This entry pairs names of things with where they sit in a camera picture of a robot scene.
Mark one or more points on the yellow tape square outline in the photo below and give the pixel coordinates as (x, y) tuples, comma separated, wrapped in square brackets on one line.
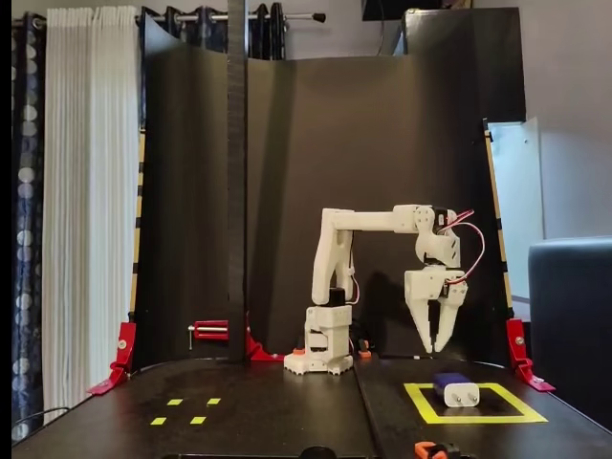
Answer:
[(478, 419)]

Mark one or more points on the small yellow tape marker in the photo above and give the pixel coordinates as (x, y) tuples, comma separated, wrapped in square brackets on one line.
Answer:
[(158, 421), (213, 401), (174, 401), (197, 420)]

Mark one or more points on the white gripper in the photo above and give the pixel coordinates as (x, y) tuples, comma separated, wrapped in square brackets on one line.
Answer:
[(426, 288)]

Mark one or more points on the dark dotted curtain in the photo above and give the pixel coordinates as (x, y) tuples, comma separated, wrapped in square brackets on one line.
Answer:
[(26, 191), (210, 36)]

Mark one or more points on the wooden stick black bands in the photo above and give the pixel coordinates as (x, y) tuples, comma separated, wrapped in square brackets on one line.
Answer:
[(139, 177), (498, 215)]

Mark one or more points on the black backdrop board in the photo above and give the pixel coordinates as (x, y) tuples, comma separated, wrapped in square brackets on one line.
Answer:
[(358, 143)]

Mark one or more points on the blue white charger block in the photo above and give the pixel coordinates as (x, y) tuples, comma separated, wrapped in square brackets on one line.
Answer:
[(461, 396)]

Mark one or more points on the orange black spring clamp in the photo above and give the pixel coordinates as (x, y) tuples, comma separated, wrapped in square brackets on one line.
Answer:
[(299, 352), (365, 354), (423, 450)]

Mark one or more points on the silver curtain rod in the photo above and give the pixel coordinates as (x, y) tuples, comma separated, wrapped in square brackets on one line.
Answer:
[(296, 18)]

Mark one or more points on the dark blue armchair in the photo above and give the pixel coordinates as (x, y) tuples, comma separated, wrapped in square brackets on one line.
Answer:
[(574, 311)]

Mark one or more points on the black wall screen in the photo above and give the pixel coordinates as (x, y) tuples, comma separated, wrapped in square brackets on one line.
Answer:
[(406, 9)]

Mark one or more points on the white pleated curtain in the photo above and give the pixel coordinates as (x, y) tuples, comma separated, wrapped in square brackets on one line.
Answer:
[(91, 191)]

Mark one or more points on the black vertical post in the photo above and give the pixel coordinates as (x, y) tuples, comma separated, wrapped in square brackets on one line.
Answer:
[(236, 143)]

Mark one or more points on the red plastic clamp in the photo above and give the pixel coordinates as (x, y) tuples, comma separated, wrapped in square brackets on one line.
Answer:
[(516, 344), (260, 353), (212, 330), (124, 344)]

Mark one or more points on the white cabinet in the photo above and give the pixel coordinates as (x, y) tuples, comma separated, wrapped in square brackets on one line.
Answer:
[(518, 191)]

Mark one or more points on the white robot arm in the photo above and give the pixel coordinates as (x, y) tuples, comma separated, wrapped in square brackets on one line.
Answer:
[(363, 221)]

